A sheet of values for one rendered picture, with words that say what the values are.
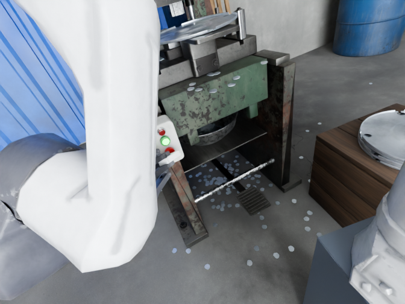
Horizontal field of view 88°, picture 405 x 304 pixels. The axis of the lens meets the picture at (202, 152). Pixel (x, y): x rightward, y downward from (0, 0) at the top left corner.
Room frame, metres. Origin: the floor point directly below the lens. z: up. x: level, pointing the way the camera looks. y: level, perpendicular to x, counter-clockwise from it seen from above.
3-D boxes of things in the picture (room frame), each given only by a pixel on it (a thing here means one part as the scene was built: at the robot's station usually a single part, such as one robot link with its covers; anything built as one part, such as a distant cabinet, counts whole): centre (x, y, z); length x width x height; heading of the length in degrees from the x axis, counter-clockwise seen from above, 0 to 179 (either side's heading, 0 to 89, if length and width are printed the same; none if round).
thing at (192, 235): (0.96, 0.25, 0.45); 0.92 x 0.12 x 0.90; 16
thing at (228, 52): (0.90, -0.05, 0.68); 0.45 x 0.30 x 0.06; 106
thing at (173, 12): (0.89, -0.05, 0.84); 0.05 x 0.03 x 0.04; 106
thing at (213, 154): (0.91, -0.04, 0.31); 0.43 x 0.42 x 0.01; 106
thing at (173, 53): (0.90, -0.04, 0.72); 0.20 x 0.16 x 0.03; 106
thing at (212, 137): (0.90, -0.05, 0.36); 0.34 x 0.34 x 0.10
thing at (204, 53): (0.73, -0.09, 0.72); 0.25 x 0.14 x 0.14; 16
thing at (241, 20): (0.82, -0.25, 0.75); 0.03 x 0.03 x 0.10; 16
